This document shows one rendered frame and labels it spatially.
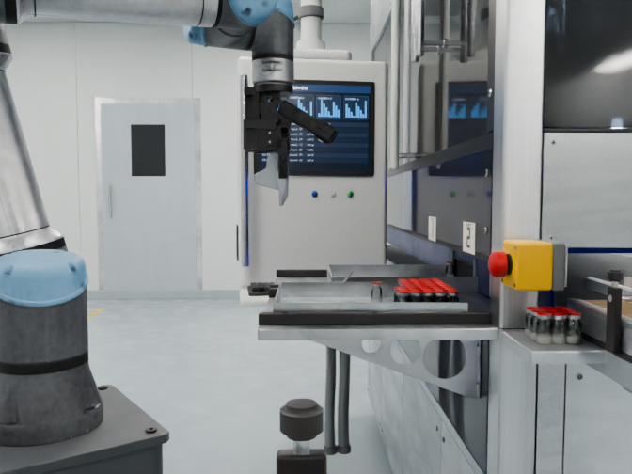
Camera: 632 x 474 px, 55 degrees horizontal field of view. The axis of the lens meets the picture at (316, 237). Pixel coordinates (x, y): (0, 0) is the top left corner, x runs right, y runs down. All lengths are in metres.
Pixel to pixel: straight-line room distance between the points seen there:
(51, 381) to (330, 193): 1.32
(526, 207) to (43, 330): 0.74
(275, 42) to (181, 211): 5.63
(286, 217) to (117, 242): 4.97
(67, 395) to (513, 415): 0.69
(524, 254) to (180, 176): 5.89
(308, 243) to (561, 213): 1.10
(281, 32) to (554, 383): 0.75
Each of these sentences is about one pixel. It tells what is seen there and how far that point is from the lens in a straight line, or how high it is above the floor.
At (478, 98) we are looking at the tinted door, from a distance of 1.22.
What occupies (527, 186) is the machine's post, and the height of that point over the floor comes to 1.12.
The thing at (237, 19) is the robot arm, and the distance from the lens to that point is 0.95.
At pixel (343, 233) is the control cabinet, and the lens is 2.01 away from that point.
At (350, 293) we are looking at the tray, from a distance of 1.31.
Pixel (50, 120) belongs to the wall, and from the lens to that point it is 7.13.
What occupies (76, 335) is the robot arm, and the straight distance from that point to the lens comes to 0.86.
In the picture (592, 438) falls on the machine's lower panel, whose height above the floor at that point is 0.69.
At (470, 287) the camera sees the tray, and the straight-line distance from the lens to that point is 1.45.
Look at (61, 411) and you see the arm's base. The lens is 0.86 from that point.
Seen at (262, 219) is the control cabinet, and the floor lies 1.03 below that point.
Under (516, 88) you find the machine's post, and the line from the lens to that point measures 1.05.
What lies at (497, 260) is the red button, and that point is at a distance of 0.95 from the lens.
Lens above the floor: 1.10
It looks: 4 degrees down
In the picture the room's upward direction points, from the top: straight up
